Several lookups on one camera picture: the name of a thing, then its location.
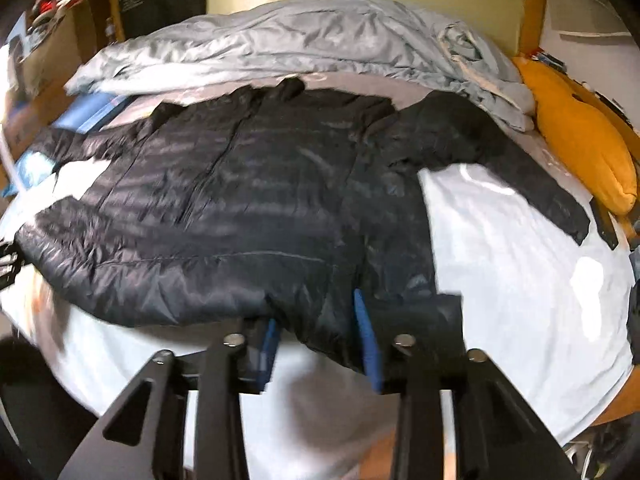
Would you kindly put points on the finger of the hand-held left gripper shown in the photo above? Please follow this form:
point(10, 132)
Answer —
point(7, 262)

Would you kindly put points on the yellow pillow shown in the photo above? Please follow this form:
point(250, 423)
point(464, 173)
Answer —
point(575, 130)

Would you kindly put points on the black puffer jacket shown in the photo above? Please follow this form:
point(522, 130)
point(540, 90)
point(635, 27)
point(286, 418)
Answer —
point(250, 200)

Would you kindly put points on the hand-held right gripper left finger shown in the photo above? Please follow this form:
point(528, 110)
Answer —
point(270, 347)

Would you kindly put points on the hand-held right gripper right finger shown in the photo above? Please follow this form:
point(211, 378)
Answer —
point(367, 355)

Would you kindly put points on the cardboard box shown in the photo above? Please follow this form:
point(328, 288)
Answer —
point(45, 75)

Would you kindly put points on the grey-blue cloth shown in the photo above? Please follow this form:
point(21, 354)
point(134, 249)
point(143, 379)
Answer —
point(634, 280)

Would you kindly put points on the black phone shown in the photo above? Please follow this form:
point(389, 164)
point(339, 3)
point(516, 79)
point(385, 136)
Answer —
point(606, 227)

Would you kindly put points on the blue pillow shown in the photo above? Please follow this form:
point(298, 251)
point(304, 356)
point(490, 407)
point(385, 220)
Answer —
point(85, 115)

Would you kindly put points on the grey duvet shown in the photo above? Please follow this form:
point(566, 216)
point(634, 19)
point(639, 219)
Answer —
point(300, 40)

